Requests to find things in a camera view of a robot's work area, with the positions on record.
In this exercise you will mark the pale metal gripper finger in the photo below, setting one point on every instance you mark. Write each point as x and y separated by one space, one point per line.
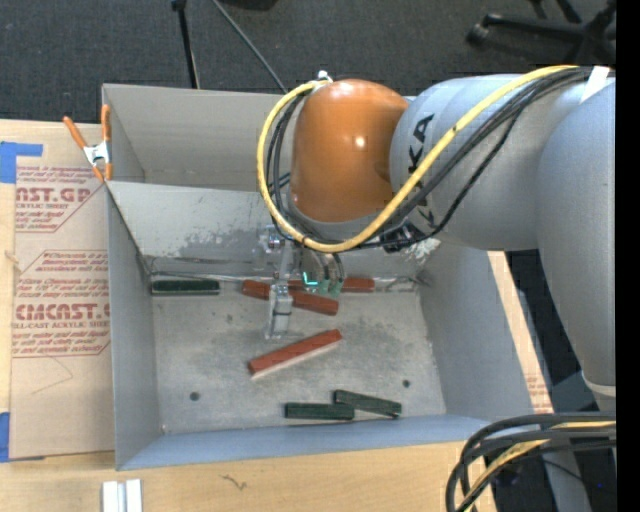
285 315
272 315

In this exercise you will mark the red-brown flat block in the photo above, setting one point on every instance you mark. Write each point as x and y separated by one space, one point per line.
295 355
315 302
357 285

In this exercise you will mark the grey metal bin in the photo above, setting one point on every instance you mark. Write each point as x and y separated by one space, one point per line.
210 350

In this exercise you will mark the dark green flat block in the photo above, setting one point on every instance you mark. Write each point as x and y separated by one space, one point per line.
185 287
317 411
370 402

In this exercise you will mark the brown cardboard board red print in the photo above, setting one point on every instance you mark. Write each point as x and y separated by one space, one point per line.
60 280

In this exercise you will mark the black cylinder on white bracket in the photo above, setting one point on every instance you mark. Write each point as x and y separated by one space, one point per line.
400 239

